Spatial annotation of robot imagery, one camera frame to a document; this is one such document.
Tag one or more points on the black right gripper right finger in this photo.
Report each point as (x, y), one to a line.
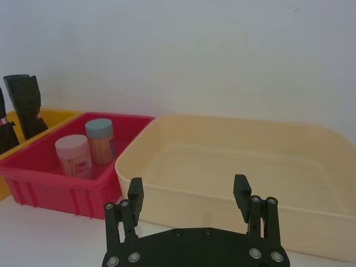
(242, 194)

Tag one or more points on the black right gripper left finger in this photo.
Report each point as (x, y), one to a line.
(136, 200)

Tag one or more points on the cream plastic bin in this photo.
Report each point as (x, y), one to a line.
(292, 155)

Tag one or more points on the blue-lidded toothpick jar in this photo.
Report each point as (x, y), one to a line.
(100, 142)

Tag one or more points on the pink-lidded toothpick jar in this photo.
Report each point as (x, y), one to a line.
(73, 155)

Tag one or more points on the red plastic bin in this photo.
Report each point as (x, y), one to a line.
(41, 183)

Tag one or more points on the yellow plastic bin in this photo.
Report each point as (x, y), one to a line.
(57, 115)

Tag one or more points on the black folded umbrella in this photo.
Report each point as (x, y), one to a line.
(7, 133)

